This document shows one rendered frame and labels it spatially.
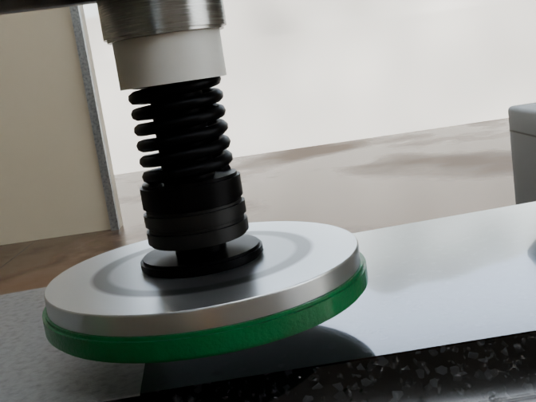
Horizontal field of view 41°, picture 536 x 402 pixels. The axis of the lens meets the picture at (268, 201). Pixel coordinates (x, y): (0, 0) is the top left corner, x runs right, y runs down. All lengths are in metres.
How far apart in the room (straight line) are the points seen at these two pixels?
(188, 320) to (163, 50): 0.16
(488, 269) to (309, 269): 0.20
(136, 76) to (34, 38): 5.21
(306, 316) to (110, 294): 0.12
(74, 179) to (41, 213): 0.37
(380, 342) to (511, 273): 0.15
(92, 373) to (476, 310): 0.26
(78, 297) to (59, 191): 5.24
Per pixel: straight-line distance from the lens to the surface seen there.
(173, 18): 0.45
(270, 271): 0.45
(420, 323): 0.50
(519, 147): 1.88
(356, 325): 0.50
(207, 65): 0.46
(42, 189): 5.73
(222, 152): 0.49
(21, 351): 0.58
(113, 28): 0.46
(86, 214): 5.68
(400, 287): 0.57
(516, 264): 0.61
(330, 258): 0.46
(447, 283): 0.57
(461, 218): 0.77
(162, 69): 0.45
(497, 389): 0.46
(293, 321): 0.41
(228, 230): 0.47
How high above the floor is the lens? 1.03
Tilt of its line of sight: 10 degrees down
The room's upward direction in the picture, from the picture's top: 8 degrees counter-clockwise
